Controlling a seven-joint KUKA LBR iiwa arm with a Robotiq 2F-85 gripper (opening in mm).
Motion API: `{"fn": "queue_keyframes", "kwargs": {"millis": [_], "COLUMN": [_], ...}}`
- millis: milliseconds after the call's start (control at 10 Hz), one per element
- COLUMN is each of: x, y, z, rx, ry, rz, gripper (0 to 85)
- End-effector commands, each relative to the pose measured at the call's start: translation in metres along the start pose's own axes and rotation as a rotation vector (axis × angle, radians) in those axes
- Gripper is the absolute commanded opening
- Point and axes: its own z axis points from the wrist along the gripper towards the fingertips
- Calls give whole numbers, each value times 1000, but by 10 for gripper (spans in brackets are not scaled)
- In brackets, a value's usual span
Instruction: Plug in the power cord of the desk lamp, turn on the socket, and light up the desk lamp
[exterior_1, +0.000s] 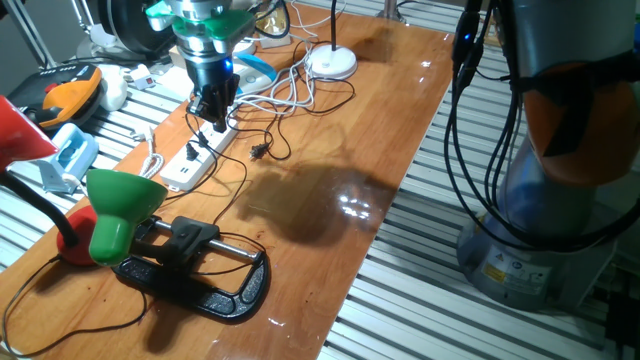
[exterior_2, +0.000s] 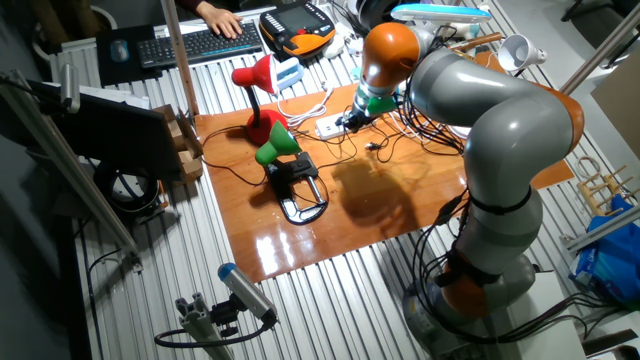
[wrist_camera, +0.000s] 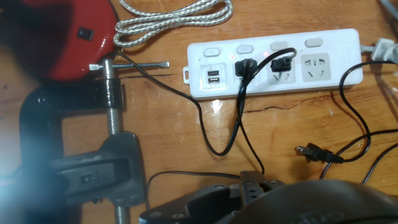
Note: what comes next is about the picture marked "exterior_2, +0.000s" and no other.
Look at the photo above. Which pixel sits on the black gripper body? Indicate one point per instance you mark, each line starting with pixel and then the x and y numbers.
pixel 359 116

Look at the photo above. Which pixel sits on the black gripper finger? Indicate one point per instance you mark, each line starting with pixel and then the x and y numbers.
pixel 343 121
pixel 352 128

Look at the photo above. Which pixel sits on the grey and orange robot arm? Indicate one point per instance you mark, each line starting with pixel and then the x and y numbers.
pixel 515 130

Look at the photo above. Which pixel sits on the dark sleeved person forearm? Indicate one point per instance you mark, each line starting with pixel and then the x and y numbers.
pixel 187 4

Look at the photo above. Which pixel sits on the white power strip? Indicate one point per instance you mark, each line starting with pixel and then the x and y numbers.
pixel 325 130

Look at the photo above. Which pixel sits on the green clamp desk lamp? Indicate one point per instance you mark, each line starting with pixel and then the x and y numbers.
pixel 277 145

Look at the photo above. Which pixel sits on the white power adapter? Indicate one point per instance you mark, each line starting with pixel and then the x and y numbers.
pixel 355 46

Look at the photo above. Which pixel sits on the red desk lamp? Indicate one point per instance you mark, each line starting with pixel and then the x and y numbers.
pixel 265 127

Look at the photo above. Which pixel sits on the white and blue LED lamp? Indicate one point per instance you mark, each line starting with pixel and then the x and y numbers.
pixel 440 12

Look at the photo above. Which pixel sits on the white shade desk lamp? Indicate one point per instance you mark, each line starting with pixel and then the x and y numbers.
pixel 517 52

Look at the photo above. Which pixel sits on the bare person hand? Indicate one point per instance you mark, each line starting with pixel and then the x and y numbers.
pixel 220 21

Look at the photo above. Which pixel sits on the white rounded object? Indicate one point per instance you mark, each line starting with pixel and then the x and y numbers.
pixel 334 46

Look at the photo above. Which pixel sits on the black round device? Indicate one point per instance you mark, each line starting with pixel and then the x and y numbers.
pixel 375 12

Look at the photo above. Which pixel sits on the robot teach pendant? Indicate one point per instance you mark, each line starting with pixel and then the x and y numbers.
pixel 295 20

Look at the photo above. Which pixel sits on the gold foil bag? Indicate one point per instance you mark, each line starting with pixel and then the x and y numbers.
pixel 465 56

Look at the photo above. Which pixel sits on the black keyboard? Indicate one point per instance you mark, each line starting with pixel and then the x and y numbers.
pixel 200 47

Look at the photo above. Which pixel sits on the brown cardboard box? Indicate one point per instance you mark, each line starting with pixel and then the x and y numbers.
pixel 187 165

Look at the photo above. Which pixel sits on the black monitor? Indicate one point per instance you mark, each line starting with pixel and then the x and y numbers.
pixel 125 135

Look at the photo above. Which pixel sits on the grey computer mouse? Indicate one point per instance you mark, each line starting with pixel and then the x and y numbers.
pixel 120 50

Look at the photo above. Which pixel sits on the black mouse pad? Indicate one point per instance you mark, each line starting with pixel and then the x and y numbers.
pixel 107 75

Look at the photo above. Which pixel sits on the wooden rack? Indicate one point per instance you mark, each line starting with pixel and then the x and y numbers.
pixel 600 192

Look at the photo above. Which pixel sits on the beige cardboard panel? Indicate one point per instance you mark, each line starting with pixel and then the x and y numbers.
pixel 620 100

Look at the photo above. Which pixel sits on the slanted aluminium profile bar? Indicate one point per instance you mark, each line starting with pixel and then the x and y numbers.
pixel 75 171

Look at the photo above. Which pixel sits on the blue plastic bag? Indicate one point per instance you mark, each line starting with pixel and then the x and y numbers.
pixel 615 260

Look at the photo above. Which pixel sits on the silver camera with blue end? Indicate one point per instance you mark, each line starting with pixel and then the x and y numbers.
pixel 247 292

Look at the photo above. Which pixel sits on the slanted aluminium post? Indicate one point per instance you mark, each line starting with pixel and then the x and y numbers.
pixel 600 55

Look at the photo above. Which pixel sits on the short aluminium camera stand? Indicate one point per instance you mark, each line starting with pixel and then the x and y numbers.
pixel 200 325

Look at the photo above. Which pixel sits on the silver camera on bar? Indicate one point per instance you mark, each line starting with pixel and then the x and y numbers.
pixel 70 87

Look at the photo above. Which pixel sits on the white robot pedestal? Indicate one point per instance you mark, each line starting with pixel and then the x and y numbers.
pixel 550 340

